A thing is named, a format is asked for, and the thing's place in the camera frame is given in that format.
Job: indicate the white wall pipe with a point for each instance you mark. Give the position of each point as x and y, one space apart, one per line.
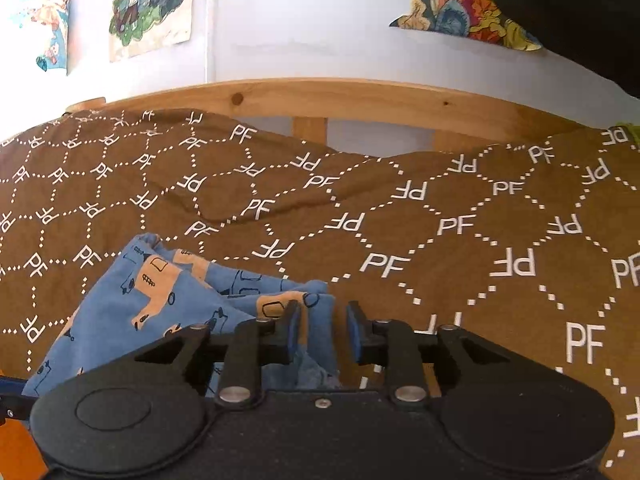
211 25

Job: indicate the pale blue wall poster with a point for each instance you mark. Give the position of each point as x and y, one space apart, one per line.
47 25

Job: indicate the dark cloth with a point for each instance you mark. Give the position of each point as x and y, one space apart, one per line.
580 15

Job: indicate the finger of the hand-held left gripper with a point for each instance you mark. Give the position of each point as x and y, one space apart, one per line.
12 402

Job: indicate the blue printed pants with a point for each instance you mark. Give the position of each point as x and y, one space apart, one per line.
115 300

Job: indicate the green cloth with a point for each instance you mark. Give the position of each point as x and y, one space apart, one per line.
632 136

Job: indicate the colourful flower wall poster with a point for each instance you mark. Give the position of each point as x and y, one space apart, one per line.
460 10

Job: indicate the brown printed blanket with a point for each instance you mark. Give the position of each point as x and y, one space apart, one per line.
450 260

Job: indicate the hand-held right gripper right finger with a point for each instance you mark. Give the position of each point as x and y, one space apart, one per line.
354 335

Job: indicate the wooden bed frame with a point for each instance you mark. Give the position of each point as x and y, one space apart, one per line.
350 97

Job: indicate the green wall poster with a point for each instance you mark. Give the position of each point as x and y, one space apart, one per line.
150 5

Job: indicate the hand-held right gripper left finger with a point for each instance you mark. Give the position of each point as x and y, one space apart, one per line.
296 332

